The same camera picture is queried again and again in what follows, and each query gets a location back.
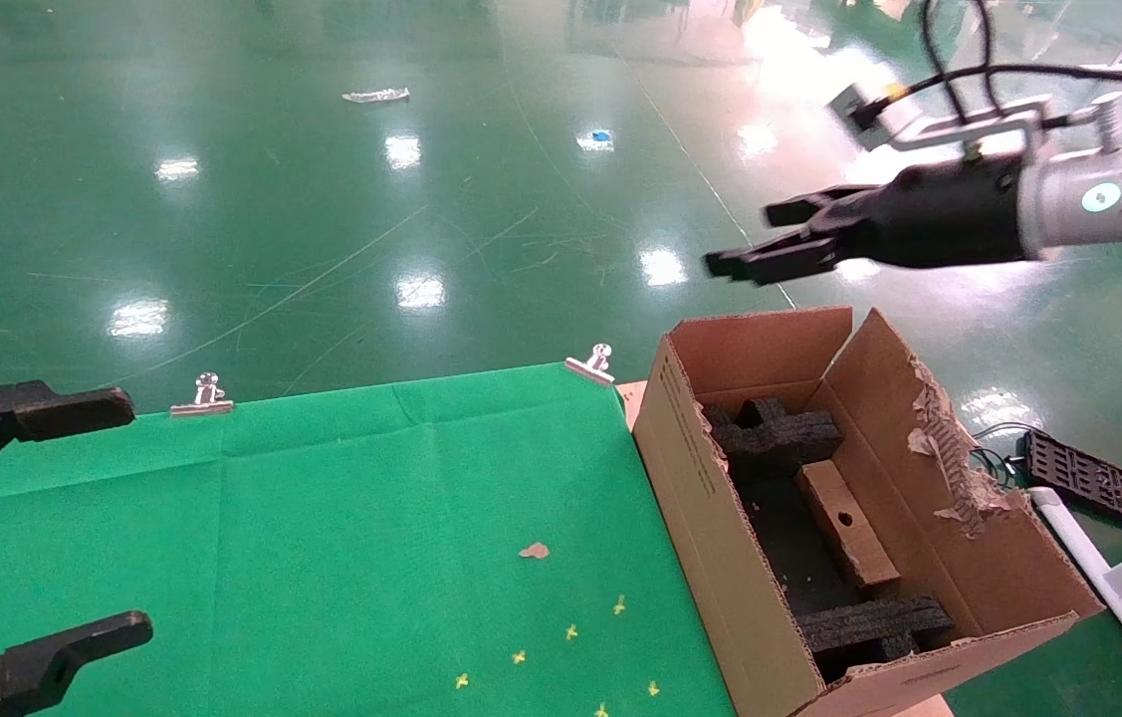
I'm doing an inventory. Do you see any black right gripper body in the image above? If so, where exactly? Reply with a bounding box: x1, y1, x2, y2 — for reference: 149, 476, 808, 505
834, 157, 1032, 270

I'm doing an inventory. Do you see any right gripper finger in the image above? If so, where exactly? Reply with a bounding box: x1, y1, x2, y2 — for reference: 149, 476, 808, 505
765, 184, 880, 228
705, 231, 860, 287

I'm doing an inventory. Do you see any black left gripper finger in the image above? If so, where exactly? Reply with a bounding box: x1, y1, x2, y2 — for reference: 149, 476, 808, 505
0, 375, 136, 511
0, 611, 154, 717

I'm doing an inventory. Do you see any small brown cardboard box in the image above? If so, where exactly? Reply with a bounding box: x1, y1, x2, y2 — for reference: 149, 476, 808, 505
794, 460, 902, 591

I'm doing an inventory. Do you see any large open cardboard carton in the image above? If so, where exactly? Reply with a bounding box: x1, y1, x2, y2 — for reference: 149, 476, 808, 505
632, 307, 1104, 717

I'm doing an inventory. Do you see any silver binder clip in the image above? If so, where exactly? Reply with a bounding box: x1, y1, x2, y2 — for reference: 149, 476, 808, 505
563, 344, 615, 387
169, 372, 234, 418

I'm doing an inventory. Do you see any black foam liner sheet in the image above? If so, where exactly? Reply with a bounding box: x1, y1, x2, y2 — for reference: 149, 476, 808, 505
725, 468, 850, 613

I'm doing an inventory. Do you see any black plastic grid tray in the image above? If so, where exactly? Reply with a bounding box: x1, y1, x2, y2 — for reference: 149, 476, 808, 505
1018, 428, 1122, 539

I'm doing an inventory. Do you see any green table cloth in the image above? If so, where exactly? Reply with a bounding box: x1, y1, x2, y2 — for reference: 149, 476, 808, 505
0, 361, 736, 717

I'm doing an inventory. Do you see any gray metal camera bracket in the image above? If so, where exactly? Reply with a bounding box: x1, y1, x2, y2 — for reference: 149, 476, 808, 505
884, 97, 1054, 165

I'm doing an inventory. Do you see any gray wrist camera box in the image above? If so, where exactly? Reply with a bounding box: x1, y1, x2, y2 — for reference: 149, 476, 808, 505
827, 83, 923, 152

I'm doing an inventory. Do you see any thick black braided cable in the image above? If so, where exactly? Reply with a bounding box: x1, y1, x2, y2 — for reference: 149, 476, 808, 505
919, 0, 1002, 111

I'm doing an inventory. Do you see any silver cable connector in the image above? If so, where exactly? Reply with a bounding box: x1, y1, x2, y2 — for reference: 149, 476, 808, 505
1088, 92, 1122, 150

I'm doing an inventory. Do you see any thin black cable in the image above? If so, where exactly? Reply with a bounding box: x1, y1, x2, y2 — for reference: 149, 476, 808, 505
904, 64, 1122, 97

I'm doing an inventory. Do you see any thin floor cable bundle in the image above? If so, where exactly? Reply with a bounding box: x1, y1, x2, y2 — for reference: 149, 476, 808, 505
969, 422, 1029, 489

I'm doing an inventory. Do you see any white pipe frame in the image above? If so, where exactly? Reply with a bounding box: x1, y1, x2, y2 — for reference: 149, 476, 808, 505
1026, 486, 1122, 714

